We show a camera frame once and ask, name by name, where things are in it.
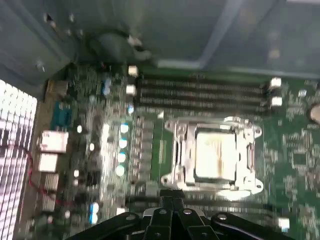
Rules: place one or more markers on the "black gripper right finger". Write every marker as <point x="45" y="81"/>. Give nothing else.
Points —
<point x="200" y="225"/>

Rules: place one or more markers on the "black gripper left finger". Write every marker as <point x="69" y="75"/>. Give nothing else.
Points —
<point x="155" y="225"/>

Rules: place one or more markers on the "silver topped CPU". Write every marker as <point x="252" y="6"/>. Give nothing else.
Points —
<point x="216" y="156"/>

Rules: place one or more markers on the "metal socket cover frame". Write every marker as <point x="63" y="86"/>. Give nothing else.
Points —
<point x="188" y="155"/>

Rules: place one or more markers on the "CPU socket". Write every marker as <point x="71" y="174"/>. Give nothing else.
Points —
<point x="180" y="130"/>

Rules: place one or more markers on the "black RAM slot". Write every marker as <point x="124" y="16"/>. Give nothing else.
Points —
<point x="200" y="203"/>
<point x="250" y="211"/>
<point x="200" y="91"/>
<point x="200" y="100"/>
<point x="200" y="82"/>
<point x="200" y="108"/>

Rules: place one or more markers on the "green motherboard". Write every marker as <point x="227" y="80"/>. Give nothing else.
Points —
<point x="287" y="155"/>

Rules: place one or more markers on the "round coin cell battery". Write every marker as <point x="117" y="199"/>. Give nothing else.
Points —
<point x="315" y="113"/>

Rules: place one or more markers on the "black round internal speaker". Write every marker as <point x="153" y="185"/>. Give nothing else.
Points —
<point x="110" y="46"/>

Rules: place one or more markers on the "black PC case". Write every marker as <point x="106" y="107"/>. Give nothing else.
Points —
<point x="175" y="30"/>

